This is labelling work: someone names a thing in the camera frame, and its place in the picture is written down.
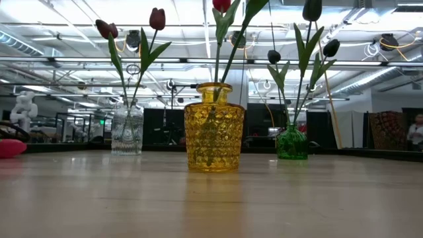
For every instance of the black artificial tulip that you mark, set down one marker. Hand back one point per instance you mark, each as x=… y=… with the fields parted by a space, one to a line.
x=274 y=57
x=312 y=10
x=331 y=48

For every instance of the dark red artificial tulip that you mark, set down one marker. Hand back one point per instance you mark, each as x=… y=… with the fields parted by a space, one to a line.
x=105 y=29
x=157 y=18

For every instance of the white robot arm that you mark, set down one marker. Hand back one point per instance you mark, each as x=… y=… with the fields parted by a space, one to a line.
x=23 y=109

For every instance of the yellow glass vase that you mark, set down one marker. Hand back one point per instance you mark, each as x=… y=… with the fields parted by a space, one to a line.
x=214 y=139

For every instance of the green glass vase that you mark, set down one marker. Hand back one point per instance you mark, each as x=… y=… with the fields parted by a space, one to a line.
x=292 y=143

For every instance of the clear glass vase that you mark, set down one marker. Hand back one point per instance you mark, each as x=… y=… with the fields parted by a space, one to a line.
x=127 y=132

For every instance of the black boom stand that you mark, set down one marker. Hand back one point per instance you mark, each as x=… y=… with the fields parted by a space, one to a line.
x=172 y=96

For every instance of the black partition panel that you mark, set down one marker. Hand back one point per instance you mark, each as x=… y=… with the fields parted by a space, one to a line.
x=264 y=115
x=155 y=125
x=320 y=132

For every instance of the black ceiling spotlight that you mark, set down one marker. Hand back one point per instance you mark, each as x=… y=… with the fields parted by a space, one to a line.
x=133 y=38
x=238 y=41
x=388 y=42

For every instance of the black framed robot cell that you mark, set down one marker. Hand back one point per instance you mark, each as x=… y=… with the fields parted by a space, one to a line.
x=82 y=114

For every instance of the white partition panel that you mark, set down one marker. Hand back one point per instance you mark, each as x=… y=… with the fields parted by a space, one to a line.
x=350 y=130

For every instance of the red patterned hanging rug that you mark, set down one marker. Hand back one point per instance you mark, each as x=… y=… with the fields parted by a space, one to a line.
x=388 y=130

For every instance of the person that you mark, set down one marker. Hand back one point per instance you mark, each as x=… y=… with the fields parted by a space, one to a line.
x=416 y=132

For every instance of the silver air duct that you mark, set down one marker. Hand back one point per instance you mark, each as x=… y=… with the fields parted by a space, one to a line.
x=373 y=77
x=16 y=43

